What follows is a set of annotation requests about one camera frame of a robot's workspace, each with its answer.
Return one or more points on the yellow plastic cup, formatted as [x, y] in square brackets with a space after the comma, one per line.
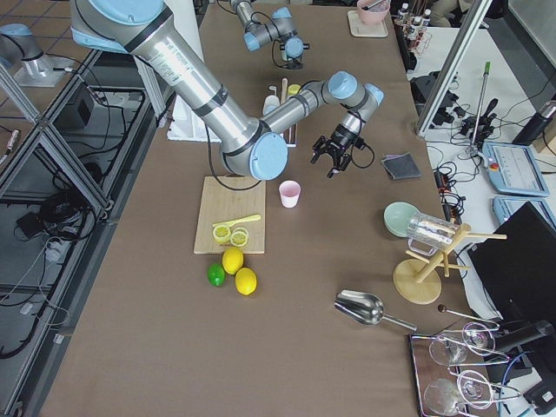
[293, 89]

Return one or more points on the wine glass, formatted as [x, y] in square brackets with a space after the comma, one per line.
[454, 347]
[452, 398]

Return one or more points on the lemon slice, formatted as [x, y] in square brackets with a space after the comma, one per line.
[221, 233]
[239, 237]

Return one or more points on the pink bowl with ice cubes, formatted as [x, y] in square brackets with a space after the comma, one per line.
[372, 11]

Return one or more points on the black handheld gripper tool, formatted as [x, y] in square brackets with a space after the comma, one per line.
[482, 117]

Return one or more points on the small bottle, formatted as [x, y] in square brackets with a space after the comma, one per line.
[415, 27]
[403, 13]
[426, 18]

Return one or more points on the yellow plastic knife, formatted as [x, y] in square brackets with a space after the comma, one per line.
[231, 223]

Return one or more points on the teach pendant tablet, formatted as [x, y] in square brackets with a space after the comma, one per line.
[504, 206]
[512, 169]

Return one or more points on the black thermos bottle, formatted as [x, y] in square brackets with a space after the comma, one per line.
[536, 125]

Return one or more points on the green bowl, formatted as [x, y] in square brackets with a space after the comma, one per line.
[397, 216]

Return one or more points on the wooden cutting board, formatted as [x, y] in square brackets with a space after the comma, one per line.
[219, 204]

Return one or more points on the black monitor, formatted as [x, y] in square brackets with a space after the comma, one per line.
[518, 273]

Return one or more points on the glass pitcher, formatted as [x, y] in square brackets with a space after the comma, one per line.
[426, 234]

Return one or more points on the wooden mug tree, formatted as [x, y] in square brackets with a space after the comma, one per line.
[417, 279]

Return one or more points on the white plastic cup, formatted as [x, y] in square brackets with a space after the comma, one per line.
[271, 103]

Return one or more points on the white wire cup holder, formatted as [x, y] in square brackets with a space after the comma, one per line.
[281, 120]

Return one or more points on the yellow lemon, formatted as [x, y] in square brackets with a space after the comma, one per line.
[232, 260]
[246, 281]

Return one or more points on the cream plastic tray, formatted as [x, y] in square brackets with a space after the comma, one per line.
[367, 30]

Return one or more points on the metal scoop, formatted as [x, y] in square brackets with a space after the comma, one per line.
[366, 308]

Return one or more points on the green lime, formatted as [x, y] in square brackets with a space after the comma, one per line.
[216, 275]

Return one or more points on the aluminium frame post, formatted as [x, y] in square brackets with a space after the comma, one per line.
[461, 43]

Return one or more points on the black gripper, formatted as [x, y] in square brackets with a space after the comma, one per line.
[339, 139]

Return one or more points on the grey folded cloth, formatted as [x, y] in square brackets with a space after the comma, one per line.
[401, 167]

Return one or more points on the metal pole green tip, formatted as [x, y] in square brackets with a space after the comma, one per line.
[477, 138]

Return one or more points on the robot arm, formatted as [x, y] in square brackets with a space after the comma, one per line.
[249, 146]
[261, 29]

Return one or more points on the pink plastic cup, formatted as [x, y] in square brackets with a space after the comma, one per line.
[290, 192]

